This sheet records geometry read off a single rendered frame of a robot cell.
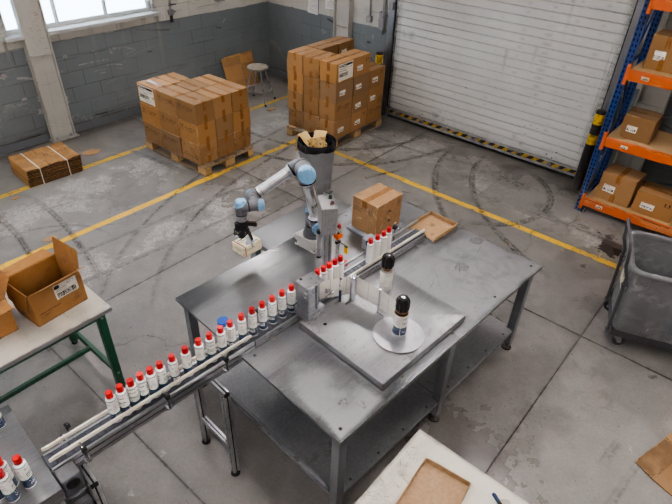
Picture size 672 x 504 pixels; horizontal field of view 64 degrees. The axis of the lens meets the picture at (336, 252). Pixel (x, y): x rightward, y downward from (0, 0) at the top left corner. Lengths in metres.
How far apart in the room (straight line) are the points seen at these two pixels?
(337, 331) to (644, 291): 2.45
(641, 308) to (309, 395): 2.80
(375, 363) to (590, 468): 1.71
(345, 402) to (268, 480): 0.94
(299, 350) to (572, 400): 2.18
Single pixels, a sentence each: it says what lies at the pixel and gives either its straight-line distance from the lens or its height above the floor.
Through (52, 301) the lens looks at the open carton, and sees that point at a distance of 3.76.
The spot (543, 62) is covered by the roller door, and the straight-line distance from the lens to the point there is 7.23.
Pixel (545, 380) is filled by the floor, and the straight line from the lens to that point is 4.51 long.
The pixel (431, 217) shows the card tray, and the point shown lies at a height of 0.83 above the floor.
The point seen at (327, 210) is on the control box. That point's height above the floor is 1.47.
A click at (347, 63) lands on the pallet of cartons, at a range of 7.12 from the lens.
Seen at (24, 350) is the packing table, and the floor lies 0.78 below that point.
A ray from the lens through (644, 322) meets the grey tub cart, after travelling 4.86.
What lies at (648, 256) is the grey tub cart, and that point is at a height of 0.61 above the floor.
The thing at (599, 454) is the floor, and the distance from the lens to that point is 4.23.
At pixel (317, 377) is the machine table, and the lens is 3.07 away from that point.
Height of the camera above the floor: 3.16
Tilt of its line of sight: 36 degrees down
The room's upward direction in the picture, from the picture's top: 2 degrees clockwise
